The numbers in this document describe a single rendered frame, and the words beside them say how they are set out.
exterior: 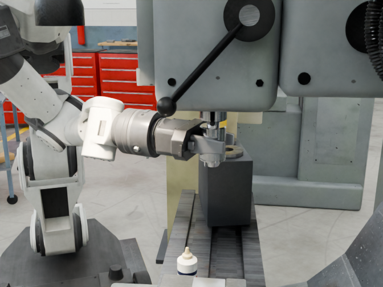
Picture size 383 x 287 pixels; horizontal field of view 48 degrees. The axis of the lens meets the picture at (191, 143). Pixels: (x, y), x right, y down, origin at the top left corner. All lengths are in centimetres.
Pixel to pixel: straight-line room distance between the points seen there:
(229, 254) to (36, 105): 57
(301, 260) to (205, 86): 228
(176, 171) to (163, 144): 188
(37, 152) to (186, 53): 84
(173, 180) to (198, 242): 157
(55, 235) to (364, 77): 122
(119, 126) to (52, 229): 84
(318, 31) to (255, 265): 59
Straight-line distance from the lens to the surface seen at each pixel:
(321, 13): 64
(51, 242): 163
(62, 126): 108
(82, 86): 568
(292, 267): 277
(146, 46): 74
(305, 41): 63
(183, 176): 265
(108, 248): 179
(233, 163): 113
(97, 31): 1015
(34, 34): 108
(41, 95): 106
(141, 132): 78
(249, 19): 61
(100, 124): 84
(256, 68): 65
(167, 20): 65
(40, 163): 141
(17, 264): 179
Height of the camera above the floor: 146
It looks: 17 degrees down
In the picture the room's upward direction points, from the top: straight up
